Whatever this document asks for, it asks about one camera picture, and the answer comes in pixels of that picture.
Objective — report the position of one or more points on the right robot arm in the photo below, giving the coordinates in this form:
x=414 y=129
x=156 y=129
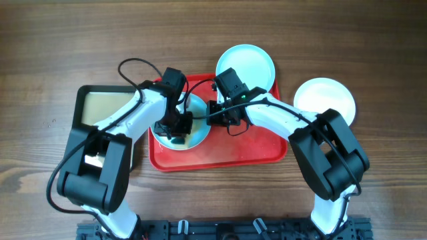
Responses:
x=329 y=156

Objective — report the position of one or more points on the red plastic tray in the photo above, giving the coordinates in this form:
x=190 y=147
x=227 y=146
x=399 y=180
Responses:
x=221 y=148

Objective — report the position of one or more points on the light blue plate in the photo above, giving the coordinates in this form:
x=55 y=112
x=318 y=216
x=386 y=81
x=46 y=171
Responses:
x=199 y=131
x=253 y=66

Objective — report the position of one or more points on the white round plate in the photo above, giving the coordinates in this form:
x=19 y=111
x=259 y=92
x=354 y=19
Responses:
x=320 y=94

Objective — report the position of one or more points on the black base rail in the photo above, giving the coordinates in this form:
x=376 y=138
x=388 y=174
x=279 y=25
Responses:
x=285 y=229

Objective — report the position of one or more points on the black tray with water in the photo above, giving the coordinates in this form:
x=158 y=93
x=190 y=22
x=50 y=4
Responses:
x=95 y=103

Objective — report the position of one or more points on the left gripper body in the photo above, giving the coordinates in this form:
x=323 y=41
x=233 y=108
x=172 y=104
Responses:
x=176 y=124

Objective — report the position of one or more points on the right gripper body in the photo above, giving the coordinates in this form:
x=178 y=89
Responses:
x=227 y=118

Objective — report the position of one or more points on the green yellow sponge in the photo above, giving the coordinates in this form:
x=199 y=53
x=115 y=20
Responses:
x=178 y=141

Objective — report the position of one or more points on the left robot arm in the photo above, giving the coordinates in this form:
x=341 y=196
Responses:
x=94 y=173

